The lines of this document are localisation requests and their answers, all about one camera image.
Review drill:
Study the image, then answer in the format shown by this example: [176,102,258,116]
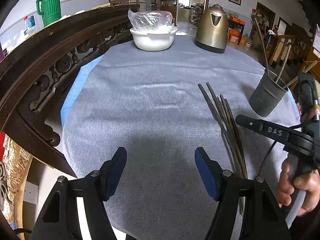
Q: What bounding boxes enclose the dark dining table background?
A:
[228,17,245,37]

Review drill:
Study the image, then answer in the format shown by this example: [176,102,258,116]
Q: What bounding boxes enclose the green thermos jug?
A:
[36,0,61,27]

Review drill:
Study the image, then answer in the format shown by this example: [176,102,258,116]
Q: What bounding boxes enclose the grey utensil holder cup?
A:
[249,71,288,117]

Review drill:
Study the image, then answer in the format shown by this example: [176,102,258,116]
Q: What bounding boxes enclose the grey towel table cover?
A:
[62,35,301,234]

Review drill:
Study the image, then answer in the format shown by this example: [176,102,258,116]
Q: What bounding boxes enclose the blue round table cover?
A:
[60,55,103,127]

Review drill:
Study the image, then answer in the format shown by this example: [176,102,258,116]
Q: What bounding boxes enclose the dark carved wooden sideboard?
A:
[1,4,139,176]

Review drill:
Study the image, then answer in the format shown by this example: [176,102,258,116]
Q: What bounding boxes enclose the person's right hand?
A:
[277,159,319,217]

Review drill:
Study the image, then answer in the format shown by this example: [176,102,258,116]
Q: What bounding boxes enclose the white bowl with plastic bag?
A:
[127,9,178,51]

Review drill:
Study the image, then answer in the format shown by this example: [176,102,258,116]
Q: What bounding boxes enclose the gold electric kettle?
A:
[194,4,228,54]

